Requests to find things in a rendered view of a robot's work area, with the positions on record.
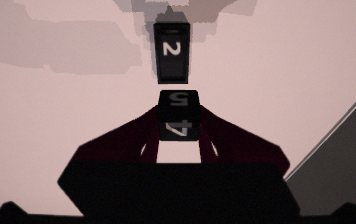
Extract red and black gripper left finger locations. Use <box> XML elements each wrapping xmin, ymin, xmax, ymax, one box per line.
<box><xmin>68</xmin><ymin>105</ymin><xmax>159</xmax><ymax>163</ymax></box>

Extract black cube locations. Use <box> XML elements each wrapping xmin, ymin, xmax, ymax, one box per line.
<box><xmin>157</xmin><ymin>90</ymin><xmax>201</xmax><ymax>141</ymax></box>
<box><xmin>157</xmin><ymin>29</ymin><xmax>186</xmax><ymax>62</ymax></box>

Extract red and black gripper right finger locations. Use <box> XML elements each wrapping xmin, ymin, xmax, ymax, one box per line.
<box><xmin>198</xmin><ymin>105</ymin><xmax>290</xmax><ymax>177</ymax></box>

